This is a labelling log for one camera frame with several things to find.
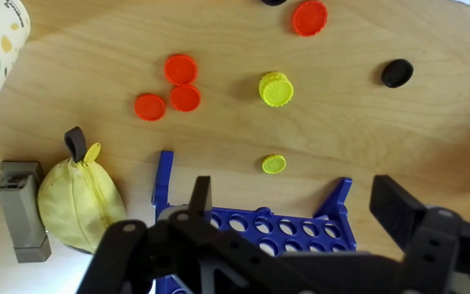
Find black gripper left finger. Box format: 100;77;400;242
75;175;330;294

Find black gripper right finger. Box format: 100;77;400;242
368;174;470;294

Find grey stapler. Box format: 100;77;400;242
0;159;54;265

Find red plastic disc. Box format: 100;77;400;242
133;92;168;123
162;53;199;87
291;0;330;40
168;82;204;115

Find yellow plastic disc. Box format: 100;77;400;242
260;154;289;177
260;77;297;110
257;71;291;89

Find blue connect four grid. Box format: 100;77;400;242
152;149;359;294

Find yellow fabric pouch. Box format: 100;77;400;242
36;126;129;255

